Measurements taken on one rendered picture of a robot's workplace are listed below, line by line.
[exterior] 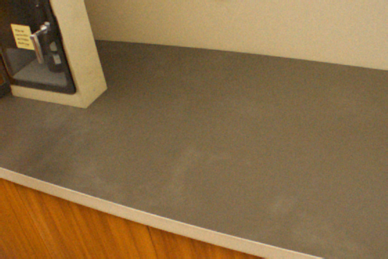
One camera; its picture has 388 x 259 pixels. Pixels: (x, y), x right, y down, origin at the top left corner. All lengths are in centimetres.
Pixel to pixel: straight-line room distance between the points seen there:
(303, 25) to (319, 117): 35
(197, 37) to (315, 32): 41
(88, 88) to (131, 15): 41
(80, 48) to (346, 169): 78
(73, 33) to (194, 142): 45
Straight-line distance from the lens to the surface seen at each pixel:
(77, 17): 141
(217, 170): 114
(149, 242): 122
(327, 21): 148
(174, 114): 135
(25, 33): 146
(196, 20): 166
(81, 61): 144
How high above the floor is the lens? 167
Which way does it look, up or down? 35 degrees down
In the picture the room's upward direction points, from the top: 11 degrees counter-clockwise
